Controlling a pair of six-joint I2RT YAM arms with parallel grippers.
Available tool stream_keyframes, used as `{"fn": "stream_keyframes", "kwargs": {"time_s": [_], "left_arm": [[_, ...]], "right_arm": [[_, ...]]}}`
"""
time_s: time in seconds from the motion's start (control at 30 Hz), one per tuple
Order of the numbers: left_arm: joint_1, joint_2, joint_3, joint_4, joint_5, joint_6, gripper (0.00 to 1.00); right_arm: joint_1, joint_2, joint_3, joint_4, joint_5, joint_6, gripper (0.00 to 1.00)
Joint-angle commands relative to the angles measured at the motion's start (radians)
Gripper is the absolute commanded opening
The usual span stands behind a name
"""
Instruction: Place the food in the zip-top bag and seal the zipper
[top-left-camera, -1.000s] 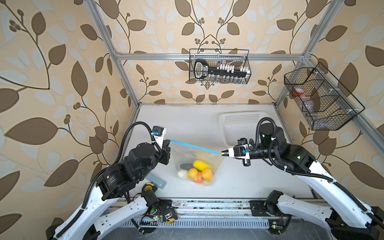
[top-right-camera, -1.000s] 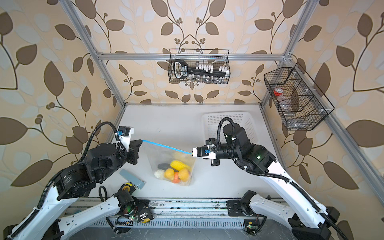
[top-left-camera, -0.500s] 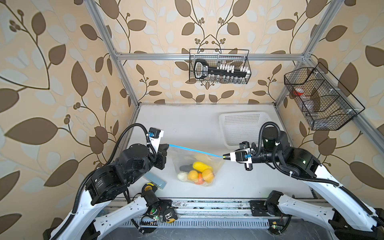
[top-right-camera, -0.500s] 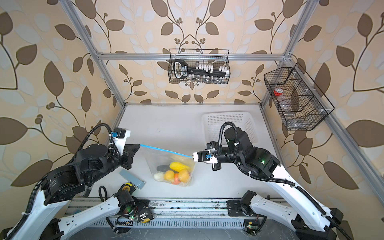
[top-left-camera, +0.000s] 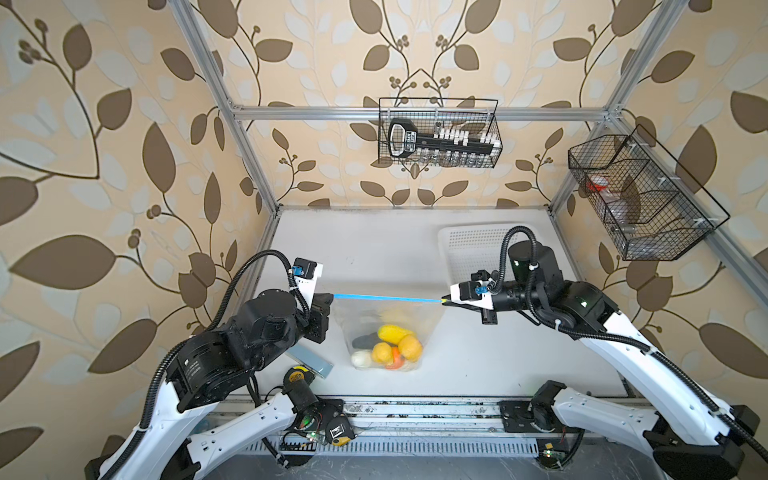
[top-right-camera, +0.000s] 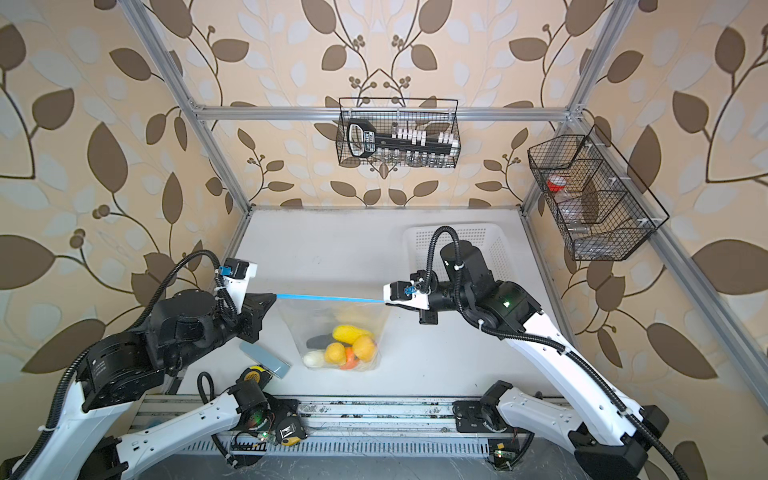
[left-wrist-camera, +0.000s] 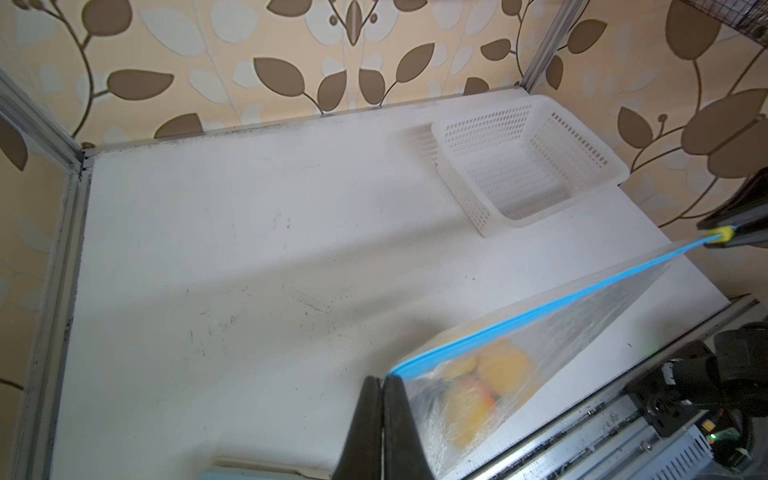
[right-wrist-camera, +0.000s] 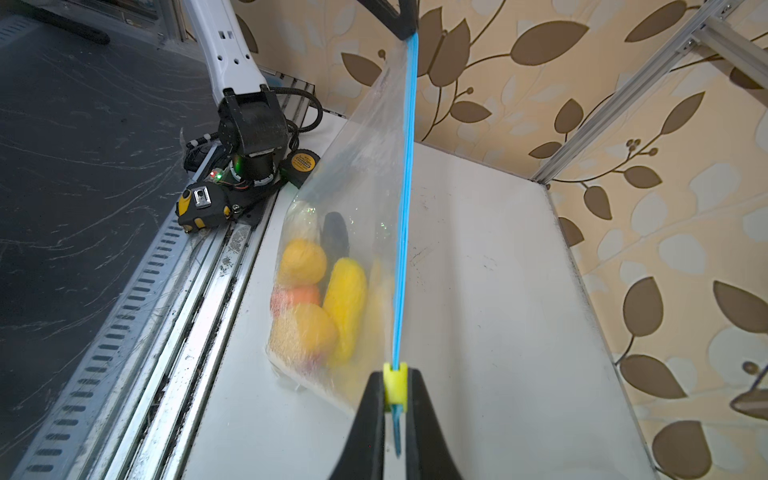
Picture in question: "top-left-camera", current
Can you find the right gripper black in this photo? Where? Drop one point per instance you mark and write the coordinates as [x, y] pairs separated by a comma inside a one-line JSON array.
[[489, 303]]

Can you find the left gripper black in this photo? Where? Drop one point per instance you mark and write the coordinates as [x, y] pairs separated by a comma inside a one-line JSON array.
[[323, 312]]

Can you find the yellow red toy peach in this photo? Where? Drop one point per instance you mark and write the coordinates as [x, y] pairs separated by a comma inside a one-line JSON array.
[[410, 348]]

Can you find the clear zip bag blue zipper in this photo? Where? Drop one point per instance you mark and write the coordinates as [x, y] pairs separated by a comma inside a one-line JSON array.
[[358, 315]]

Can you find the orange toy tangerine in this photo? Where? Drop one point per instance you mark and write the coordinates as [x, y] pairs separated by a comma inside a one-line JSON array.
[[398, 360]]

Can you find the small yellow toy fruit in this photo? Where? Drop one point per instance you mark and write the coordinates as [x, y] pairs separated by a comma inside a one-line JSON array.
[[383, 354]]

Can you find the dark toy eggplant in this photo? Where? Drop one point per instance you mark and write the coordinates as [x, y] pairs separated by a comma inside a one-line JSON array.
[[365, 342]]

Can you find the beige toy potato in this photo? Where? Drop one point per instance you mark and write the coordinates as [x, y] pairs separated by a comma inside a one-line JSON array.
[[362, 359]]

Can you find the yellow toy lemon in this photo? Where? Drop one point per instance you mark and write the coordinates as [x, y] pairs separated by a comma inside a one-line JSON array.
[[393, 334]]

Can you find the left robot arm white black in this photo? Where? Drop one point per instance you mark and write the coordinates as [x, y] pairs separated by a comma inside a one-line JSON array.
[[164, 444]]

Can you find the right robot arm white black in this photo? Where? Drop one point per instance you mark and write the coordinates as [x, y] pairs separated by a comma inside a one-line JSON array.
[[687, 431]]

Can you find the white perforated plastic basket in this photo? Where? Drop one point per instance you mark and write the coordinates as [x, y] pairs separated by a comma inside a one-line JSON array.
[[467, 249]]

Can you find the yellow black tape measure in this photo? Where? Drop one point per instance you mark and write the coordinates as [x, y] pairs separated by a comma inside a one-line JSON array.
[[298, 373]]

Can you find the grey blue flat plate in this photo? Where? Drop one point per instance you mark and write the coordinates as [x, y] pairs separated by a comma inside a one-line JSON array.
[[315, 362]]

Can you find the black socket tool set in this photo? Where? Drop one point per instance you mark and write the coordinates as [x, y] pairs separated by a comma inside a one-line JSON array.
[[404, 138]]

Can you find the red capped item in basket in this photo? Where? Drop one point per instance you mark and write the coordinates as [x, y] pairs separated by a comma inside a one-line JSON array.
[[596, 184]]

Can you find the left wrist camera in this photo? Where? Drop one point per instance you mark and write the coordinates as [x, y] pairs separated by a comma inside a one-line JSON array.
[[306, 274]]

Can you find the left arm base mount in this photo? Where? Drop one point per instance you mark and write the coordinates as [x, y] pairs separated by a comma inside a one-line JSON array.
[[312, 413]]

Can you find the yellow black device on rail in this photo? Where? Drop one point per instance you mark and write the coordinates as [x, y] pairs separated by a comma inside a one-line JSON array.
[[339, 431]]

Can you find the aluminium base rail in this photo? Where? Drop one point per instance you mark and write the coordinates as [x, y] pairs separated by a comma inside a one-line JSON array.
[[427, 417]]

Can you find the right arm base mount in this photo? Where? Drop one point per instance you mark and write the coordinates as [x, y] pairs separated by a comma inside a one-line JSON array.
[[535, 415]]

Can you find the black wire basket back wall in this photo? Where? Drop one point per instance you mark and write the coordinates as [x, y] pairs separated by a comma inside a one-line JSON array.
[[473, 114]]

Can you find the black wire basket wall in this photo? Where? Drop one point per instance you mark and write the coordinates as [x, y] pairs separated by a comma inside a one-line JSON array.
[[473, 114], [655, 208]]

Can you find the black wire basket right wall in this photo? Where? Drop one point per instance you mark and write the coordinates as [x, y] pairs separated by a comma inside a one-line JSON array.
[[655, 208]]

